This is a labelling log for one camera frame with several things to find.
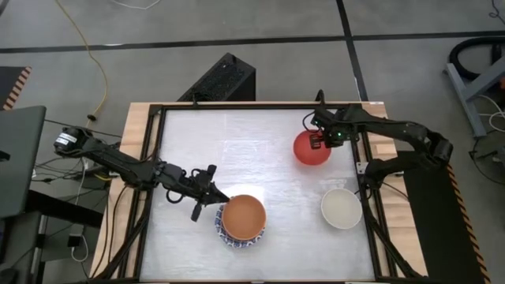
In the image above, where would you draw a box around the grey laptop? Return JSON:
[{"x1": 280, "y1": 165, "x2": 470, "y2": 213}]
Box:
[{"x1": 0, "y1": 105, "x2": 47, "y2": 220}]

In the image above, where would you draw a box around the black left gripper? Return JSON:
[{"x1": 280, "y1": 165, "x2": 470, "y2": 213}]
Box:
[{"x1": 178, "y1": 164, "x2": 231, "y2": 222}]

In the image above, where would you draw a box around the yellow cable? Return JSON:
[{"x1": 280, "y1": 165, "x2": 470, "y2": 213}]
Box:
[{"x1": 54, "y1": 0, "x2": 114, "y2": 183}]

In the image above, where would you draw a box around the grey metal stand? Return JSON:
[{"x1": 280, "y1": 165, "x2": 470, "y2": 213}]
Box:
[{"x1": 443, "y1": 54, "x2": 505, "y2": 139}]

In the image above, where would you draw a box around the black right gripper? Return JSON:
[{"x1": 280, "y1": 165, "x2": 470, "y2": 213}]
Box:
[{"x1": 309, "y1": 106, "x2": 359, "y2": 151}]

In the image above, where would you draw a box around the blue patterned paper bowl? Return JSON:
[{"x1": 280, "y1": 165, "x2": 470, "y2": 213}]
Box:
[{"x1": 215, "y1": 204, "x2": 267, "y2": 249}]

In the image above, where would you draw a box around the black aluminium table frame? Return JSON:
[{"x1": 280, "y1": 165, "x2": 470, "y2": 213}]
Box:
[{"x1": 94, "y1": 101, "x2": 425, "y2": 283}]

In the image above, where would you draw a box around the orange plastic bowl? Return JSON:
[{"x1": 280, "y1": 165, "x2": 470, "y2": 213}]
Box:
[{"x1": 220, "y1": 193, "x2": 267, "y2": 241}]

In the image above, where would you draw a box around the black hose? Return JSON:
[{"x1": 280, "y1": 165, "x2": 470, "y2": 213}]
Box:
[{"x1": 448, "y1": 36, "x2": 505, "y2": 82}]

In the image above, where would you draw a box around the thin black cable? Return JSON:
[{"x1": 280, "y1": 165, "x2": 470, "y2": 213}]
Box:
[{"x1": 43, "y1": 119, "x2": 123, "y2": 138}]

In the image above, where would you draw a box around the small hazard striped floor mat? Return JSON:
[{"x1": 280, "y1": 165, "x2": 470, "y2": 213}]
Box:
[{"x1": 0, "y1": 65, "x2": 32, "y2": 111}]

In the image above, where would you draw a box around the large hazard striped black mat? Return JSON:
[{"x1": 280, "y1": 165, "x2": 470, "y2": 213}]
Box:
[{"x1": 396, "y1": 151, "x2": 492, "y2": 284}]

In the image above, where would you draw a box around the translucent white plastic bowl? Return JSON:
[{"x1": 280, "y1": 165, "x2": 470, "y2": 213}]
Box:
[{"x1": 320, "y1": 187, "x2": 363, "y2": 230}]

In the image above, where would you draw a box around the black perforated tower case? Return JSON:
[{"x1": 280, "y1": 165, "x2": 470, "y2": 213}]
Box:
[{"x1": 177, "y1": 52, "x2": 256, "y2": 103}]

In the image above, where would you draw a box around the white cable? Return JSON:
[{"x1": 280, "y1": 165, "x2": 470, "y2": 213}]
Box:
[
  {"x1": 110, "y1": 0, "x2": 163, "y2": 11},
  {"x1": 479, "y1": 94, "x2": 505, "y2": 133}
]

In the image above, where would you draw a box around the black desk bar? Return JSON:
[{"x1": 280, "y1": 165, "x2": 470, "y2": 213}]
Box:
[{"x1": 25, "y1": 189, "x2": 104, "y2": 229}]

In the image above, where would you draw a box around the red plastic bowl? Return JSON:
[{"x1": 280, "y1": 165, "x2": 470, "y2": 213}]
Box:
[{"x1": 292, "y1": 129, "x2": 333, "y2": 166}]

